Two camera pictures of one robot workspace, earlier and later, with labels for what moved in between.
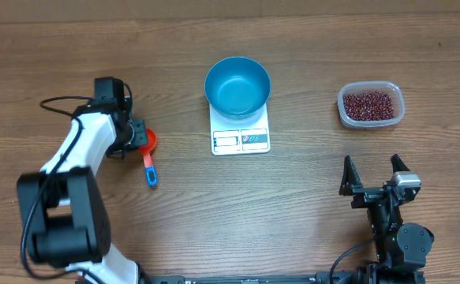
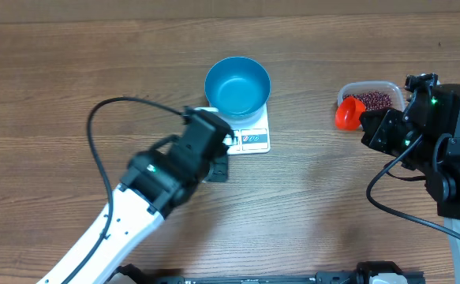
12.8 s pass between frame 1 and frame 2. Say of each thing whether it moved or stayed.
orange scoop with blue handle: moved
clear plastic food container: stayed
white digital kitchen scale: stayed
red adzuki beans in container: stayed
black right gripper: moved
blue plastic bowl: stayed
